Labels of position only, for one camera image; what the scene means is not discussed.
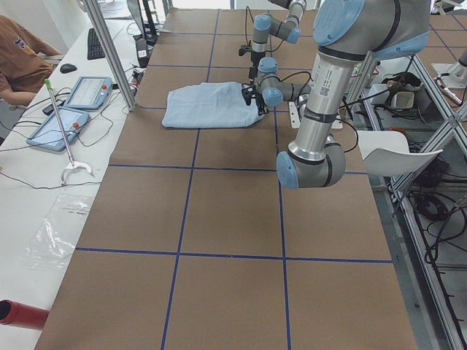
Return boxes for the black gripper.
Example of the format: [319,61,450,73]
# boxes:
[254,93,266,113]
[249,51,263,79]

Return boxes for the light blue button-up shirt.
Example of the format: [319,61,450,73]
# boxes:
[162,82,262,128]

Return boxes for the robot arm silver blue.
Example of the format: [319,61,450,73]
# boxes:
[245,0,307,84]
[250,0,431,189]

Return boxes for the white plastic chair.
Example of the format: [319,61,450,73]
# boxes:
[358,131,443,176]

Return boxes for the brown paper table cover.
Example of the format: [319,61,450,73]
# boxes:
[36,9,417,349]

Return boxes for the black keyboard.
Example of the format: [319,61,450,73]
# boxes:
[87,28,105,61]

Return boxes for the upper blue teach pendant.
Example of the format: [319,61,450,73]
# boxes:
[63,76,112,111]

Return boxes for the blue teach pendant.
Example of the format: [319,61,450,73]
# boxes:
[26,106,90,152]
[63,76,112,111]

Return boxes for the black computer mouse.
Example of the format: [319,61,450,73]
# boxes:
[60,63,77,74]

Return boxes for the reacher grabber stick tool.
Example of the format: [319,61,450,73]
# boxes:
[45,79,93,187]

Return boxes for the lower blue teach pendant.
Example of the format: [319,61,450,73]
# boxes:
[26,106,90,152]

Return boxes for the person in brown shirt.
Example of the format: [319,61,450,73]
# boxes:
[1,15,60,106]

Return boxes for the clear plastic bag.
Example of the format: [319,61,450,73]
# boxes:
[20,194,94,271]

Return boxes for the red cylinder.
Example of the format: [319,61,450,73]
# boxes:
[1,300,50,330]

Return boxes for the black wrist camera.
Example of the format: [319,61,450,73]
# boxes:
[238,44,252,57]
[241,84,255,106]

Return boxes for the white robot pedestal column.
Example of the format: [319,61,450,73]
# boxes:
[287,0,351,130]

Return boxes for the aluminium frame post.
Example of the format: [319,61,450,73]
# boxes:
[83,1,136,112]

